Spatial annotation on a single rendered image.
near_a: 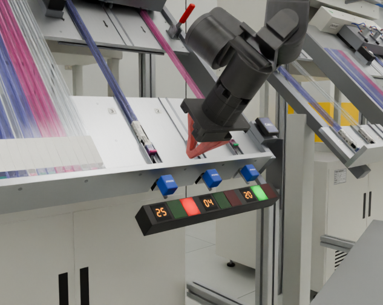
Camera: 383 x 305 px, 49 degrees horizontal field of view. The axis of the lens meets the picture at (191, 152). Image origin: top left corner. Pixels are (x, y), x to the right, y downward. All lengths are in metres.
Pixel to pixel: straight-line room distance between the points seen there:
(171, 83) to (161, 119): 2.39
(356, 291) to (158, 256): 0.70
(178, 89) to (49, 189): 2.70
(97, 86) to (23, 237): 2.01
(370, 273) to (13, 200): 0.52
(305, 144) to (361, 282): 0.66
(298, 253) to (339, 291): 0.70
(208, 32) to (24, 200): 0.36
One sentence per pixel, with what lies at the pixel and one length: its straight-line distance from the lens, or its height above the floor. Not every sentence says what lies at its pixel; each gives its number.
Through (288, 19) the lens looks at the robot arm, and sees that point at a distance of 0.58.
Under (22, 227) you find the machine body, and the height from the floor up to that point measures 0.58.
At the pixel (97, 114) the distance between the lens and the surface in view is 0.80.
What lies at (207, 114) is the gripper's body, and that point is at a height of 0.82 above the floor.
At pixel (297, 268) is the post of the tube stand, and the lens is 1.30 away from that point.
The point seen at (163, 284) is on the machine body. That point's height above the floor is 0.34.
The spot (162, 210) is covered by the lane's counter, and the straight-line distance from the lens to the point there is 0.72.
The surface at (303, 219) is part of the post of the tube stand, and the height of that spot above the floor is 0.52.
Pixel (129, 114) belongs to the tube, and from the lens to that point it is 0.82.
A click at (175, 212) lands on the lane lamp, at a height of 0.65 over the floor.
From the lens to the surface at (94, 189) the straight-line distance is 0.70.
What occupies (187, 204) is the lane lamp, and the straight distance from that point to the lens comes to 0.75.
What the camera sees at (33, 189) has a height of 0.71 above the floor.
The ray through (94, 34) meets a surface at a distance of 1.02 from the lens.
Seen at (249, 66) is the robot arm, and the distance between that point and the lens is 0.56.
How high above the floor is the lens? 0.83
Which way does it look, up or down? 6 degrees down
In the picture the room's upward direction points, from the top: straight up
